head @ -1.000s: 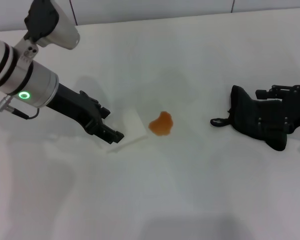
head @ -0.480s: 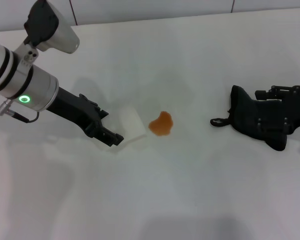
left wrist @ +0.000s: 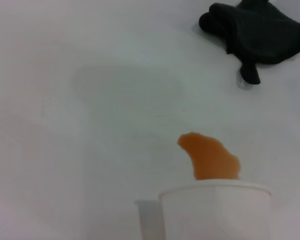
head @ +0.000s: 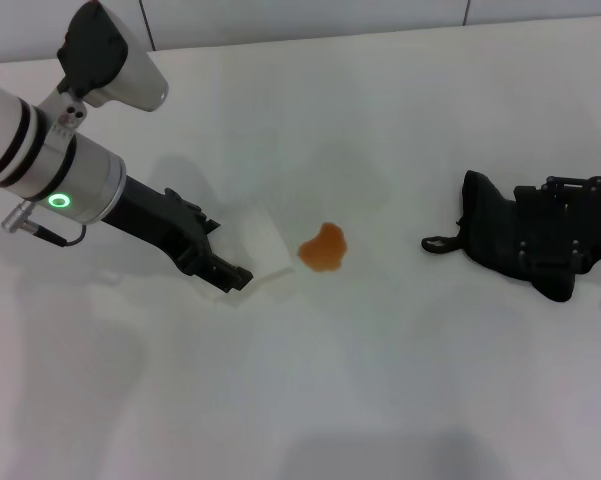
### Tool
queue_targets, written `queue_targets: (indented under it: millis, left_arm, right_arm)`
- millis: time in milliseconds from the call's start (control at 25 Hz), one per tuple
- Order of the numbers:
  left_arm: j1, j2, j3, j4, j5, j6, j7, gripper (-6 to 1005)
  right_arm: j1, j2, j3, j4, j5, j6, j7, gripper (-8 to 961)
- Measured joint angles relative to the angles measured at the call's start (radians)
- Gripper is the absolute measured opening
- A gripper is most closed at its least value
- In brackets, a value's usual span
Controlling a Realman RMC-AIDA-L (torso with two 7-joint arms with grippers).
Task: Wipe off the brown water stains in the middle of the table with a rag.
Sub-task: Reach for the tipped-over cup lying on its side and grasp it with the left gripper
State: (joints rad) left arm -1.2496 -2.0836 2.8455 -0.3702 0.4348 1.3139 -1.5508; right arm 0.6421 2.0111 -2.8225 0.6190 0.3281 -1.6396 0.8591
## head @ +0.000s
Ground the dark blue rag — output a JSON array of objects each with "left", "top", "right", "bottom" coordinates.
[{"left": 420, "top": 169, "right": 581, "bottom": 304}]

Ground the left arm dark cable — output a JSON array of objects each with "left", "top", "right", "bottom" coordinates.
[{"left": 0, "top": 202, "right": 89, "bottom": 247}]

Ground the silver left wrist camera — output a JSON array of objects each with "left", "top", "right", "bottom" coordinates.
[{"left": 56, "top": 0, "right": 170, "bottom": 114}]

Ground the white paper cup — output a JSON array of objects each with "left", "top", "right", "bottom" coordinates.
[{"left": 207, "top": 199, "right": 297, "bottom": 307}]

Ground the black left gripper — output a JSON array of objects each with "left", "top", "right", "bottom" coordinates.
[{"left": 101, "top": 174, "right": 254, "bottom": 295}]

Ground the brown water stain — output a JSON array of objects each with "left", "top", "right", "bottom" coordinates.
[{"left": 297, "top": 222, "right": 350, "bottom": 275}]

